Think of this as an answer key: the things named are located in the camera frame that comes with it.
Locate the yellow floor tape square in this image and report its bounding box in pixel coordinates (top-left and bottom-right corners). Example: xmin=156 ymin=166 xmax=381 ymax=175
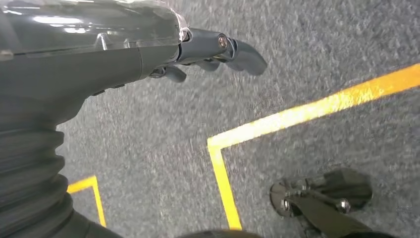
xmin=66 ymin=175 xmax=108 ymax=228
xmin=207 ymin=62 xmax=420 ymax=231

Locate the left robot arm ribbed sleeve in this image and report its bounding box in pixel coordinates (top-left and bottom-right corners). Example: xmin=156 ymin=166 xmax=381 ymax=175
xmin=0 ymin=124 xmax=124 ymax=238

